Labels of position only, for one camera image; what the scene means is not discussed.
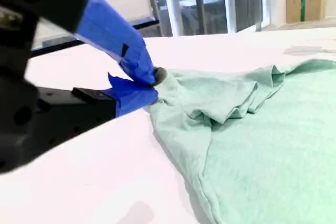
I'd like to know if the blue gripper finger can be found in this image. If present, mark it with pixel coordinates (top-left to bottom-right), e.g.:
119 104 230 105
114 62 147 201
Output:
15 72 160 168
0 0 169 88

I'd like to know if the pale green T-shirt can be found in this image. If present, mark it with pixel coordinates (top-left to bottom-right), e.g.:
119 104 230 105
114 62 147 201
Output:
151 58 336 224

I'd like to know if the brown cardboard box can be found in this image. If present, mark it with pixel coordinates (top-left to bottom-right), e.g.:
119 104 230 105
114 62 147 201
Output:
285 0 327 24

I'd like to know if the black metal rail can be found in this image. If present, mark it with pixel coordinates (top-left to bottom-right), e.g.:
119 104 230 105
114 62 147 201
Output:
30 17 160 59

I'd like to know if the grey metal post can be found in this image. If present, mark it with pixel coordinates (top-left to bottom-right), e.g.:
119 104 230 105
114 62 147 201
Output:
144 0 165 37

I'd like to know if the white window post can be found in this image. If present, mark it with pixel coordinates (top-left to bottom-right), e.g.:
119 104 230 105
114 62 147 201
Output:
222 0 238 34
161 0 185 38

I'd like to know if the dark window post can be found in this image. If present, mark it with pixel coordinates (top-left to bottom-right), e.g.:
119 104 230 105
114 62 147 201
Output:
192 0 208 35

